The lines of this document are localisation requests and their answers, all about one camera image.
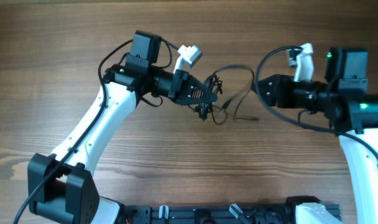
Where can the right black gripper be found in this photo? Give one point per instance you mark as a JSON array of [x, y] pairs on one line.
[[279, 91]]

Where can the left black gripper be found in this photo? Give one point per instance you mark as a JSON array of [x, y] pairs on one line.
[[182, 87]]

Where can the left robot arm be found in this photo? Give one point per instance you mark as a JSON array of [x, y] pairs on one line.
[[61, 186]]

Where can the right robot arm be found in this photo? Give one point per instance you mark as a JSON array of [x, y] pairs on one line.
[[340, 106]]

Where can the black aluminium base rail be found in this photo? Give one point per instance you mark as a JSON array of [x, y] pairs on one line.
[[261, 213]]

